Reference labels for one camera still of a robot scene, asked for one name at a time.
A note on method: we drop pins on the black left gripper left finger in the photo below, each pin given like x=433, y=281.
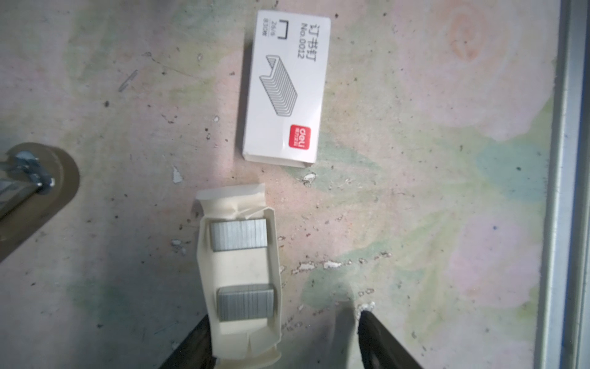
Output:
x=195, y=352

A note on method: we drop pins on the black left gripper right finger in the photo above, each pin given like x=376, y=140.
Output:
x=379, y=348

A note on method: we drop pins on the beige stapler base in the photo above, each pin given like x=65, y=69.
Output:
x=37, y=181

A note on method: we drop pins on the lower staple strip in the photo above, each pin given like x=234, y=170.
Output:
x=245, y=302

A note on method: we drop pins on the staple strip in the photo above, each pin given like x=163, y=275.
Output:
x=245, y=302
x=228, y=236

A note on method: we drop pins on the open staple box tray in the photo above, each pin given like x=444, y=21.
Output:
x=246, y=343

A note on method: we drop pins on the upper staple strip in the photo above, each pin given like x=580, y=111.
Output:
x=228, y=236

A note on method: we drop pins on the white staple box sleeve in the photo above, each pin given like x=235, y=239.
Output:
x=287, y=79

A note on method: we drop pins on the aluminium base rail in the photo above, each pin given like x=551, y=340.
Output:
x=562, y=334

